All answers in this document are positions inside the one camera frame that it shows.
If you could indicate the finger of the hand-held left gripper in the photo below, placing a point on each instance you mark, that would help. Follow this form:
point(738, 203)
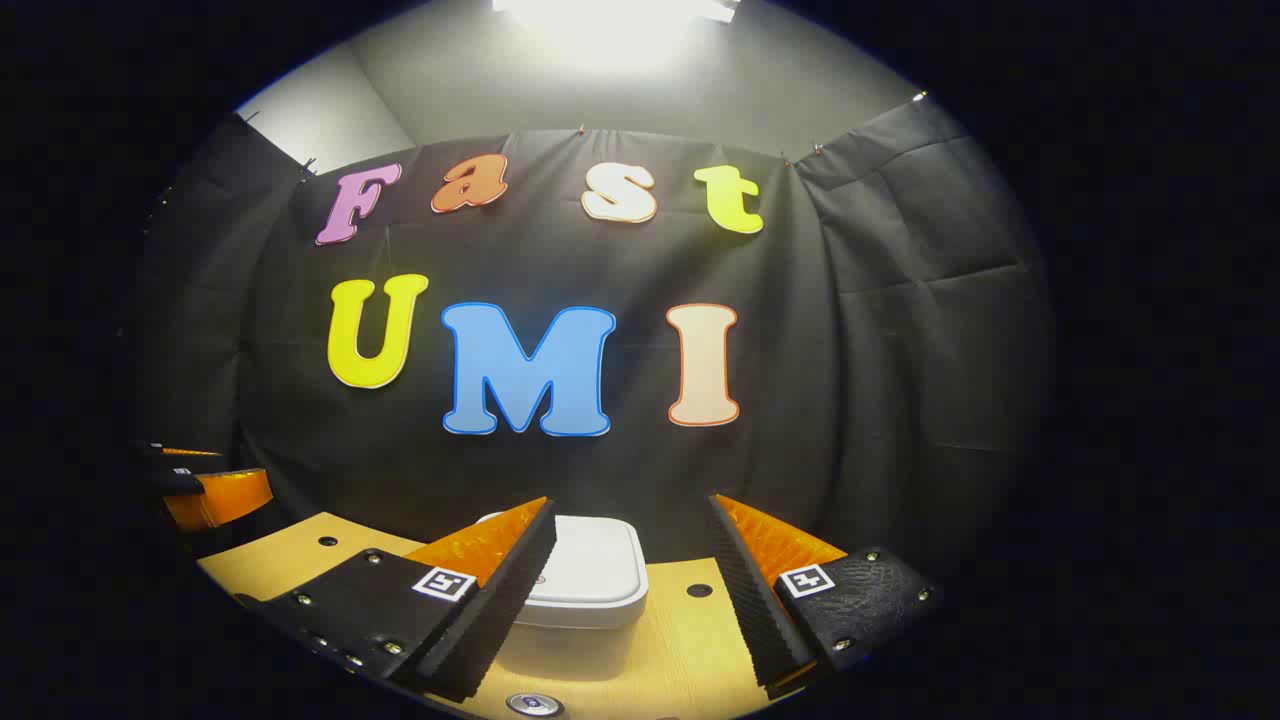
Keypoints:
point(225, 495)
point(190, 455)

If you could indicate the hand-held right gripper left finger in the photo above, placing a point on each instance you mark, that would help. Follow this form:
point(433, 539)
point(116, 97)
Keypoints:
point(500, 600)

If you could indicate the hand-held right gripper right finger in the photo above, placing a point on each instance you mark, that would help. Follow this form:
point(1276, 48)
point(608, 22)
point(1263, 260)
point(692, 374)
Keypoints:
point(750, 600)

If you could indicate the white desktop garbage bin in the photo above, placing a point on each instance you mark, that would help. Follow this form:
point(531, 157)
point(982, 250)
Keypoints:
point(590, 580)

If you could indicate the silver pop can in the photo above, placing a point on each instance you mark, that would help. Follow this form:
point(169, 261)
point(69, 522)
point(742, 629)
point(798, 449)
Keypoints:
point(535, 705)

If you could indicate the wooden desktop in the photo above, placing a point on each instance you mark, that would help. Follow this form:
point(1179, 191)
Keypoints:
point(680, 650)

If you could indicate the black backdrop cloth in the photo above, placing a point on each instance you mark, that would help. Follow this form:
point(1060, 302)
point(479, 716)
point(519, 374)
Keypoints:
point(600, 470)

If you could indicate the ceiling light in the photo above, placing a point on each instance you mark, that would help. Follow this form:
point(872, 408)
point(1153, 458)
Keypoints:
point(610, 10)

